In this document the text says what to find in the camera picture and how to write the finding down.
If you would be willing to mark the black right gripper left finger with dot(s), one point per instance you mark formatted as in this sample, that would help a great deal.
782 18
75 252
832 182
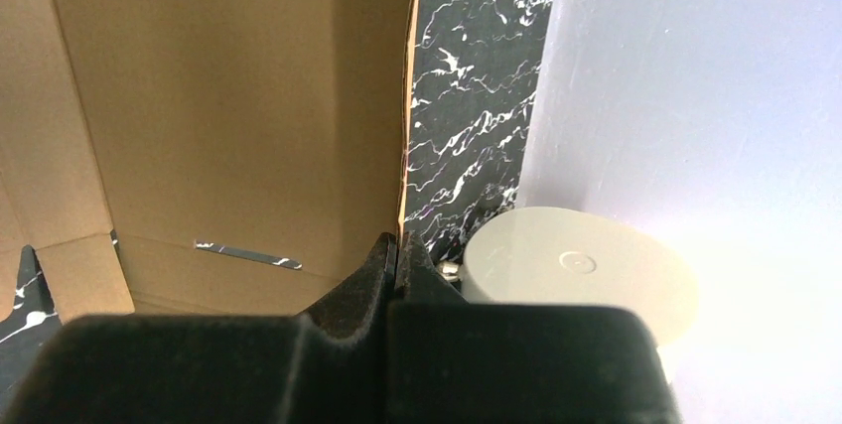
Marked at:
325 364

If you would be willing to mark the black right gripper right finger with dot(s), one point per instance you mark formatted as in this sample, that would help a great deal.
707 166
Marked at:
451 361

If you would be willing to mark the brown cardboard box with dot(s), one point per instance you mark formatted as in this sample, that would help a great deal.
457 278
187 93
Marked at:
200 156

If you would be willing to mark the white cylindrical container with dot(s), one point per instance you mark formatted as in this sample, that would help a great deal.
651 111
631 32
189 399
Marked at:
545 255

